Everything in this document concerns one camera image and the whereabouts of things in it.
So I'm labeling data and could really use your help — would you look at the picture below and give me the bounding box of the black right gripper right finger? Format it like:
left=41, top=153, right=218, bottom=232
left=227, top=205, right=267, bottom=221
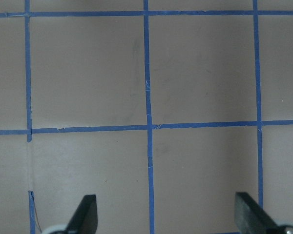
left=234, top=192, right=278, bottom=234

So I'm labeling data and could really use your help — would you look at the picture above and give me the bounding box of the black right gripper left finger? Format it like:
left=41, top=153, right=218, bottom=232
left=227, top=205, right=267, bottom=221
left=65, top=195, right=98, bottom=234

